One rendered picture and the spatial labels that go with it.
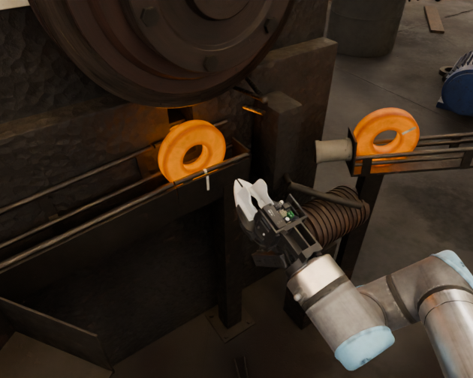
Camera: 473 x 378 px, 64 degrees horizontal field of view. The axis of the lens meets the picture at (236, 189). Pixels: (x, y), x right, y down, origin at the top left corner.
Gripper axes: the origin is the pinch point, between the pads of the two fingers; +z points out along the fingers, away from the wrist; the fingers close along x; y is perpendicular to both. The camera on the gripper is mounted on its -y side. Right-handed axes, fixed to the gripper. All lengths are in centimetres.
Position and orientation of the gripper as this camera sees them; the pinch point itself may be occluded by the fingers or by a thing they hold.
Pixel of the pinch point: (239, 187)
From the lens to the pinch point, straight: 74.3
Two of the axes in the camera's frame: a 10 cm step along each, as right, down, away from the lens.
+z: -5.4, -7.4, 3.9
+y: 1.8, -5.6, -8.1
